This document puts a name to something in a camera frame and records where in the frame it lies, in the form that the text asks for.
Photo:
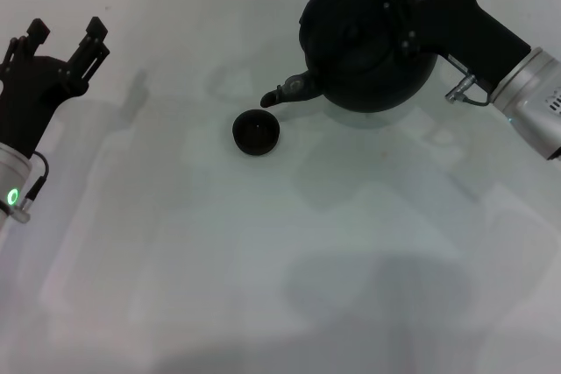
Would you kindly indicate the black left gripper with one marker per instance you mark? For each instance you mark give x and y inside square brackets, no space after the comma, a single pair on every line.
[28,98]

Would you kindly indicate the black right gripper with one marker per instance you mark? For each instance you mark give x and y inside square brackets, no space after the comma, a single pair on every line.
[464,37]

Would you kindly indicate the black round teacup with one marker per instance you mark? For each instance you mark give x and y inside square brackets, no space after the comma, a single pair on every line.
[256,133]

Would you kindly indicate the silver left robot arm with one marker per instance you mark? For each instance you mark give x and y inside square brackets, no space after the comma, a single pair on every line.
[11,177]

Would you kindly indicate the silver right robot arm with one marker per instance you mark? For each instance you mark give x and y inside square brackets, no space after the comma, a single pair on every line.
[532,98]

